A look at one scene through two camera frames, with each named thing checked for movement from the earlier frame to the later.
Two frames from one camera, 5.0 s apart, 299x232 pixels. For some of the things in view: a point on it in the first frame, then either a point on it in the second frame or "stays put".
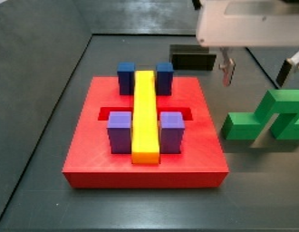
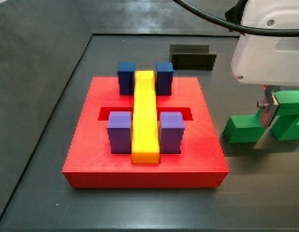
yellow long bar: [146, 120] stays put
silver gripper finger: [227, 66] -> [267, 104]
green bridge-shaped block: [246, 125] stays put
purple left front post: [120, 130] stays put
